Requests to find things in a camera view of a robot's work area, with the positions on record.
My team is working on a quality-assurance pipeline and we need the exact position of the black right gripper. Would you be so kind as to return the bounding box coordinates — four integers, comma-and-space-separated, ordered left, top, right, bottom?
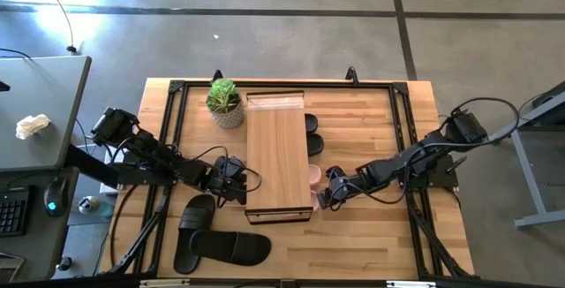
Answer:
316, 166, 362, 211

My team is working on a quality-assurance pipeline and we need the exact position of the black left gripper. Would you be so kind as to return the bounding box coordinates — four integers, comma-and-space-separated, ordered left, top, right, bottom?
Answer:
206, 155, 249, 207

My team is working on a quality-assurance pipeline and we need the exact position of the small black slide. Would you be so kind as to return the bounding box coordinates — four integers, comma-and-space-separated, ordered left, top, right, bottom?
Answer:
304, 113, 320, 134
307, 133, 326, 157

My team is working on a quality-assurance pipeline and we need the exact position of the large black slide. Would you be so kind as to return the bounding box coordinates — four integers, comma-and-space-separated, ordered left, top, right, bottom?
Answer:
173, 193, 216, 276
189, 229, 273, 267

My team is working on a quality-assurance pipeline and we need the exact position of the wooden shelf with black legs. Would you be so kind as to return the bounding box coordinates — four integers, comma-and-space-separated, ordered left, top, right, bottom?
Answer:
245, 89, 316, 226

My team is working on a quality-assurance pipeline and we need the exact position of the green potted plant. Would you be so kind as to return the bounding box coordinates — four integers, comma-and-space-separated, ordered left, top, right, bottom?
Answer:
205, 78, 246, 130

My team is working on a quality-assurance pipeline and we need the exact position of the small round silver object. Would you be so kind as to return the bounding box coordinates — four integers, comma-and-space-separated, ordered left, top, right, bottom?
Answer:
78, 194, 101, 216

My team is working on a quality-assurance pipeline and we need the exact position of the black computer mouse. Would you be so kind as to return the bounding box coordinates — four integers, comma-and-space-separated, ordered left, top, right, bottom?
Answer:
42, 177, 67, 218

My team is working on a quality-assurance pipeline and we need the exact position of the grey desk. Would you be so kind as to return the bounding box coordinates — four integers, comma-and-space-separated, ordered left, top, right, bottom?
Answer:
0, 56, 93, 173

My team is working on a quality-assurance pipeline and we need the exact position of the crumpled white tissue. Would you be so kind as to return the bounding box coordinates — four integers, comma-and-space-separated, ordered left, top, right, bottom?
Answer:
15, 113, 51, 140

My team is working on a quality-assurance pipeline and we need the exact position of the black keyboard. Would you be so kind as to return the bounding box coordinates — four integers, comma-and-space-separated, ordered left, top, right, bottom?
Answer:
0, 186, 30, 239

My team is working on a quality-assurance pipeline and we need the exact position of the silver metal bracket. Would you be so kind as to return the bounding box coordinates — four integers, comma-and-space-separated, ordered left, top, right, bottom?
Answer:
139, 278, 191, 288
386, 280, 438, 288

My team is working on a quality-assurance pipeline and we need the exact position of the black cable over table edge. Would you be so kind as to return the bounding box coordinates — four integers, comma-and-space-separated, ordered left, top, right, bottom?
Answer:
109, 185, 139, 268

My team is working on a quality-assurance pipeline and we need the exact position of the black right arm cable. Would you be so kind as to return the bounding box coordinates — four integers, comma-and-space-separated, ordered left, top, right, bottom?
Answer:
396, 96, 521, 192

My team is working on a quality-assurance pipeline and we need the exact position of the grey metal table leg frame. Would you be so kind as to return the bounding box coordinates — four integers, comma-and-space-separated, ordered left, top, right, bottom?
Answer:
492, 80, 565, 230

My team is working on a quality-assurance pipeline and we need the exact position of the thin black floor cable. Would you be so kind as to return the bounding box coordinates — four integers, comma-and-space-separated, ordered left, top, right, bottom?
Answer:
34, 0, 79, 55

